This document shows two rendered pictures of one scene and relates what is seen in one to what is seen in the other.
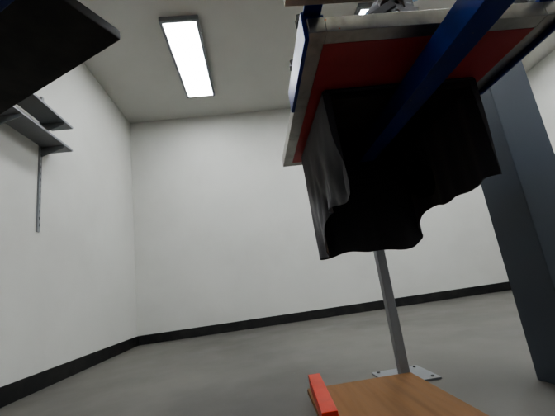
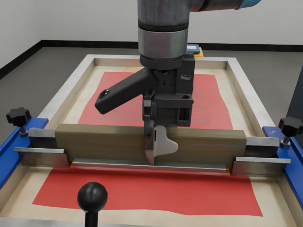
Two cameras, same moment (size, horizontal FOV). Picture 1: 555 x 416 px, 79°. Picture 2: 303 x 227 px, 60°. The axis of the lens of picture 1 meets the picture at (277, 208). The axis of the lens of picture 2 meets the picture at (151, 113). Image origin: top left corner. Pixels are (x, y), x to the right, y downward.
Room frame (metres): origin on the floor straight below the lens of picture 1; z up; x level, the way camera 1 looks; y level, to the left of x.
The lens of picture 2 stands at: (0.42, -0.46, 1.35)
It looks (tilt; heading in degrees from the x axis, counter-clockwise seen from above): 32 degrees down; 9
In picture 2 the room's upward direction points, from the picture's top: straight up
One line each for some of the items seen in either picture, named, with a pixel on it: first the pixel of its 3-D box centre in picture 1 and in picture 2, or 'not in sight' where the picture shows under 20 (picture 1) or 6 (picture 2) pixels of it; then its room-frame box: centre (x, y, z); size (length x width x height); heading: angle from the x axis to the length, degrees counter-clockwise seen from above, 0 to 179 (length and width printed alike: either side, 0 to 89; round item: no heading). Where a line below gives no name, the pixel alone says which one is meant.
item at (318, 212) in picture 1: (324, 187); not in sight; (1.06, -0.16, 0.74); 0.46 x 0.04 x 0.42; 5
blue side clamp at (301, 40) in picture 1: (304, 69); (9, 169); (0.76, -0.12, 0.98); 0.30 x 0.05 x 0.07; 5
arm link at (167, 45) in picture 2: not in sight; (162, 40); (0.82, -0.41, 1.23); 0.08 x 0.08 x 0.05
